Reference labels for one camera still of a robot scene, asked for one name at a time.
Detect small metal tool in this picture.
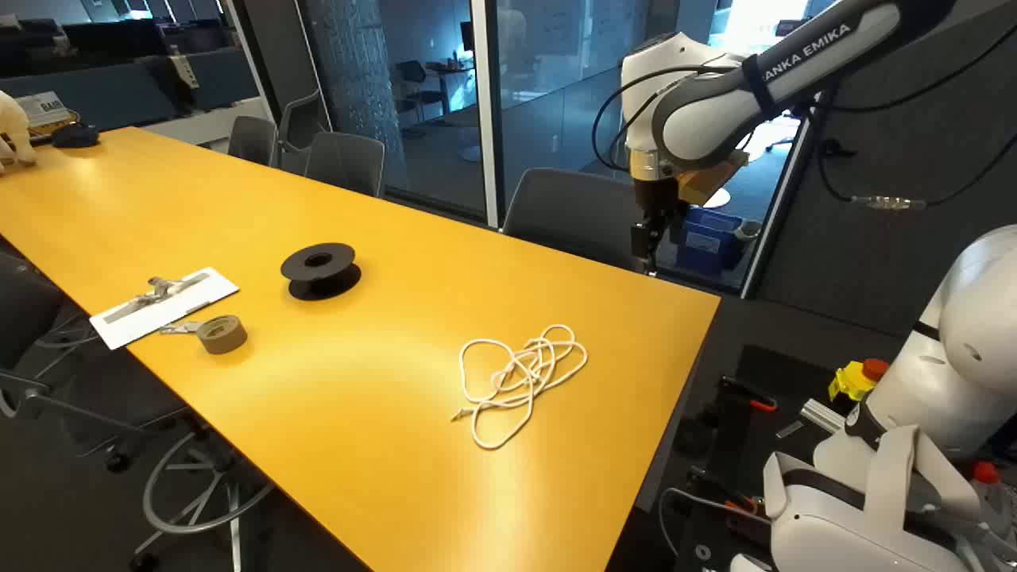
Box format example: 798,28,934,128
102,274,216,321

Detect white window frame post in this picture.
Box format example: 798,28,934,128
467,0,509,231

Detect chair base with ring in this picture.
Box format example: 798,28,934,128
129,425,280,572

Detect small black object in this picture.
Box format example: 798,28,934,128
48,120,102,152

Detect black equipment case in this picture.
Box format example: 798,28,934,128
676,367,851,572

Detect thick white braided rope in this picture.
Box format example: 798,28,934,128
454,321,592,453

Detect grey tape roll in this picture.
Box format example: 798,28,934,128
192,311,251,354

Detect yellow red stop button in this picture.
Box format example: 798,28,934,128
826,354,893,406

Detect white bag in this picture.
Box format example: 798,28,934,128
0,90,40,171

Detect blue bin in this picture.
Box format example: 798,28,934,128
676,206,761,279

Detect black plastic spool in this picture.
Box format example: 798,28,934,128
276,239,364,306

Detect small grey chair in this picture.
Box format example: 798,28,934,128
226,111,282,167

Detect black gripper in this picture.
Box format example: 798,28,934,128
629,175,684,277

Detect tan wrist camera box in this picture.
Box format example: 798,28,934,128
676,152,750,209

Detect red capped bottle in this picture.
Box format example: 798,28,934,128
967,458,1009,512

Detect white paper sheet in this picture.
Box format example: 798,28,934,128
86,263,240,351

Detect thin white rope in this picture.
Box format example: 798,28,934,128
450,333,580,425

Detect white labelled box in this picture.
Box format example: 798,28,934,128
13,90,77,137

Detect white VR headset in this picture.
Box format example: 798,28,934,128
758,423,993,572

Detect black office chair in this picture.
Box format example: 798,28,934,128
0,252,140,474

